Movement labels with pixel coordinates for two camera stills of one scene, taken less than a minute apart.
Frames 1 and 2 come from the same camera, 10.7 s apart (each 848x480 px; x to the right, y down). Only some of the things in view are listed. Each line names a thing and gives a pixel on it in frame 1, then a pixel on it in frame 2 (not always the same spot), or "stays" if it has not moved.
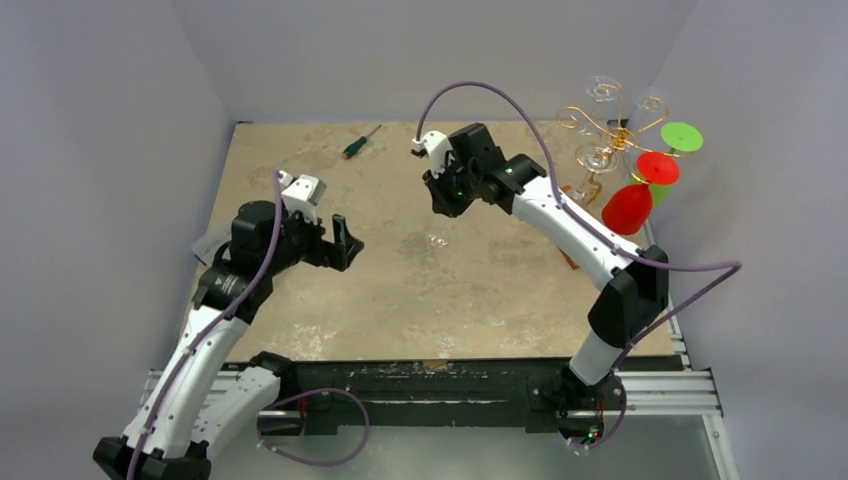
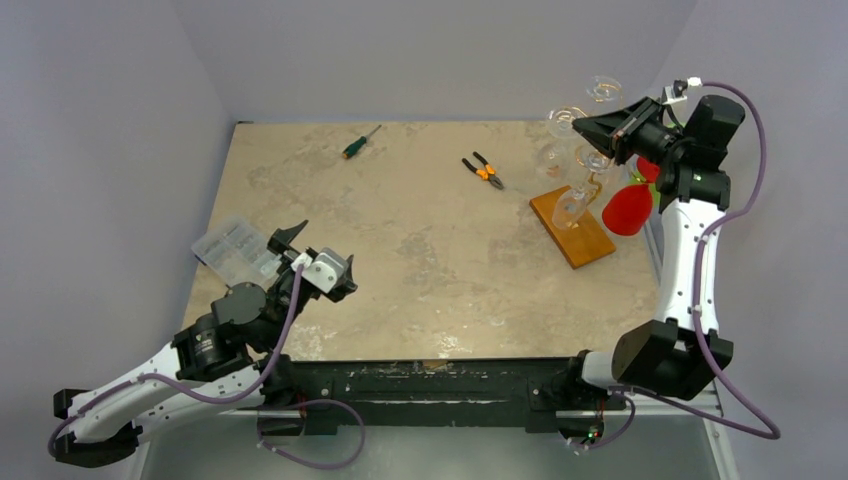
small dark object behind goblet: [356, 146] stays
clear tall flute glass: [438, 238] → [553, 159]
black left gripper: [337, 254] → [282, 242]
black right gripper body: [442, 192] → [626, 132]
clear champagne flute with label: [594, 159] stays
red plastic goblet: [628, 210] stays
